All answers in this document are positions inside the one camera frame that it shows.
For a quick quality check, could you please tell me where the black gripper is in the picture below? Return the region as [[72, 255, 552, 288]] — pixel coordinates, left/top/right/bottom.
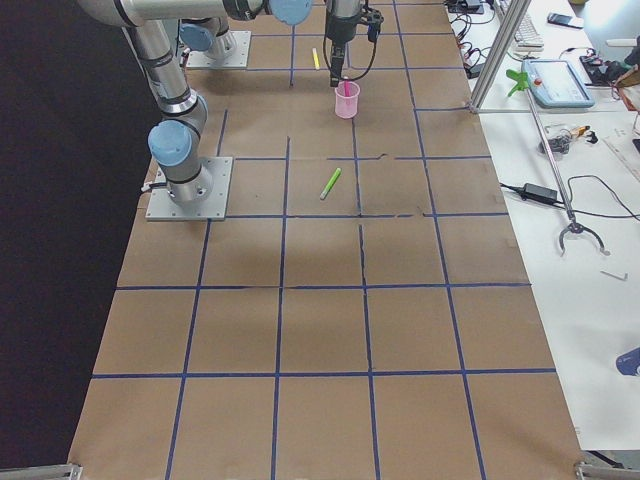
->
[[325, 11, 361, 87]]

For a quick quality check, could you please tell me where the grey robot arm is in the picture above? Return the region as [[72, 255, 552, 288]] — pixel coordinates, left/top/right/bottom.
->
[[178, 1, 384, 87], [79, 1, 226, 204]]

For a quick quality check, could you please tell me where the pink mesh cup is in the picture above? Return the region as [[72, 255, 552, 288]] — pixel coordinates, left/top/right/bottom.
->
[[334, 81, 360, 119]]

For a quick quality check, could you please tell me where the yellow marker pen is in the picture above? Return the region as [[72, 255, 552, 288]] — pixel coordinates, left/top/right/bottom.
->
[[312, 47, 320, 71]]

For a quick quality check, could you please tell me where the green marker pen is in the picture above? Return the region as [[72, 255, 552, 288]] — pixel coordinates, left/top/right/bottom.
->
[[319, 167, 342, 201]]

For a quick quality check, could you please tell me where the green plastic clamp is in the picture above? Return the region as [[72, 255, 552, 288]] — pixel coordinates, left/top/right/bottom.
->
[[506, 69, 529, 97]]

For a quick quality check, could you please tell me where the white keyboard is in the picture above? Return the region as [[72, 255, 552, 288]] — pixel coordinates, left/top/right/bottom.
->
[[513, 13, 544, 52]]

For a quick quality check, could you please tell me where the blue teach pendant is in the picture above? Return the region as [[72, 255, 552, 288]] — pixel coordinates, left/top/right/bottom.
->
[[521, 59, 595, 108]]

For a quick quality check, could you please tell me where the black smartphone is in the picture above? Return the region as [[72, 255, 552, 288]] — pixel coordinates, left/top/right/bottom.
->
[[546, 13, 584, 29]]

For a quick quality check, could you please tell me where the black power brick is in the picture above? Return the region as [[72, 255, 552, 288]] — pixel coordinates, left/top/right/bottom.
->
[[521, 183, 558, 205]]

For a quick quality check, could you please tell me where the long metal grabber tool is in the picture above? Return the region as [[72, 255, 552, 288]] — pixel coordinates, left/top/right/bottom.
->
[[519, 74, 612, 258]]

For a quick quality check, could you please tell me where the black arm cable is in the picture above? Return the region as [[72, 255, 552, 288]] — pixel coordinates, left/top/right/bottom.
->
[[321, 4, 385, 82]]

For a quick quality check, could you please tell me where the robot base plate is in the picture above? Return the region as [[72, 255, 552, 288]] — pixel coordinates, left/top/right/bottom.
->
[[184, 30, 251, 70], [146, 157, 234, 221]]

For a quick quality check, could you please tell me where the aluminium frame post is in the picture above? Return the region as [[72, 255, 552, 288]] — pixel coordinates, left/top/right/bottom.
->
[[469, 0, 530, 113]]

